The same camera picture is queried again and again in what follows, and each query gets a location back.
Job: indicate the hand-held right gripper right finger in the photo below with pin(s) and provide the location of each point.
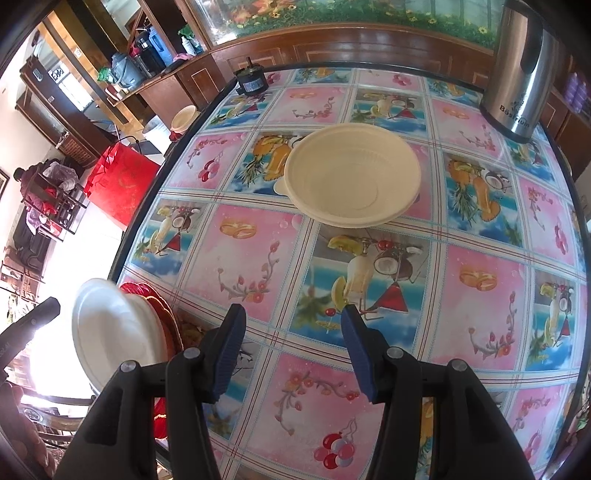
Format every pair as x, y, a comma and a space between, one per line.
360, 357

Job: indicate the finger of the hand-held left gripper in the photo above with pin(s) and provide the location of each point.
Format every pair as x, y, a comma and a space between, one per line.
37, 319

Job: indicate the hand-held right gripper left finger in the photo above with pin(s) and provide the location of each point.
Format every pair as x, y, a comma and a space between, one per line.
228, 355

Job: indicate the large white plate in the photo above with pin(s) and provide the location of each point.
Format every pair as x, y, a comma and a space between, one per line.
111, 332

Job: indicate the small white plate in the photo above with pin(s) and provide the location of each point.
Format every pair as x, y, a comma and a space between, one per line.
154, 332

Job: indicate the beige bowl with tab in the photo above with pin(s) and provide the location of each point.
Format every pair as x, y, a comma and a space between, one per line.
408, 210

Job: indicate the ribbed beige plate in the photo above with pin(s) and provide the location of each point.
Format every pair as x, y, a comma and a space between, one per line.
351, 175

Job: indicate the person's left hand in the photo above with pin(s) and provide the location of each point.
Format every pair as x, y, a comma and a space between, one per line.
23, 438

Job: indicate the red scalloped tray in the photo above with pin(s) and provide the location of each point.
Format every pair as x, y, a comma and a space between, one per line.
171, 332

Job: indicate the printed fruit tablecloth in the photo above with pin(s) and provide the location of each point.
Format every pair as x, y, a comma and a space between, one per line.
415, 295

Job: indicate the dark wooden chair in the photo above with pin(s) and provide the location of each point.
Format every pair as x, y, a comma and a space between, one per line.
57, 203

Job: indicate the red paper bag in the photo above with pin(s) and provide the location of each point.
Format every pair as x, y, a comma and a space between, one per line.
122, 182

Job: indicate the small beige bowl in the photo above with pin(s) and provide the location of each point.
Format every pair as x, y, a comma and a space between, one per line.
184, 119

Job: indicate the wooden sideboard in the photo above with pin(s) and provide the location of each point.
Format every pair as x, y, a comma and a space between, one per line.
175, 87

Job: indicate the small black motor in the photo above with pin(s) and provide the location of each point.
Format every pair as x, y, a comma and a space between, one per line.
251, 78

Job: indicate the blue water jug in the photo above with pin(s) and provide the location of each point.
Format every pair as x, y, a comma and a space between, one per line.
157, 44

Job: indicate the white plastic bottle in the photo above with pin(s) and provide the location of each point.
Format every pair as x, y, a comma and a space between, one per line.
187, 45

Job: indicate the stainless steel kettle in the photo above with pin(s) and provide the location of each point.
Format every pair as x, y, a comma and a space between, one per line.
521, 74

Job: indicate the purple bottle pack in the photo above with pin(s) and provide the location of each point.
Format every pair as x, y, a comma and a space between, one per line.
579, 92

